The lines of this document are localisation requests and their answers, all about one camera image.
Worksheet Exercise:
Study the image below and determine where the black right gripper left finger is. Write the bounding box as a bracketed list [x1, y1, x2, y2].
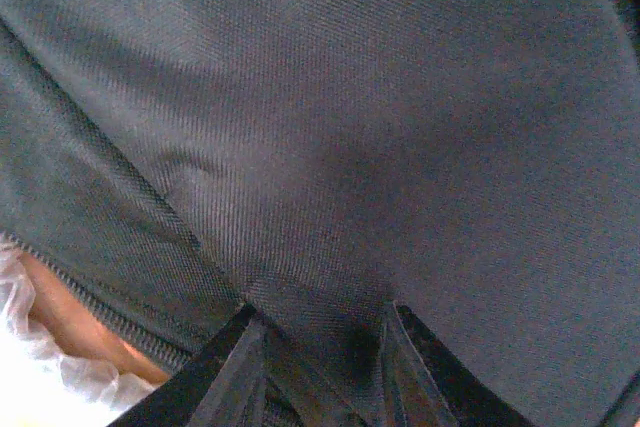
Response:
[111, 305, 267, 426]

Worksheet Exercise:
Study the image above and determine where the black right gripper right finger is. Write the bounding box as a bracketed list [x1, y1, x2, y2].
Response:
[380, 302, 531, 426]

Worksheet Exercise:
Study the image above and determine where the black student backpack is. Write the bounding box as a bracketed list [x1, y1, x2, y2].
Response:
[1, 0, 639, 426]

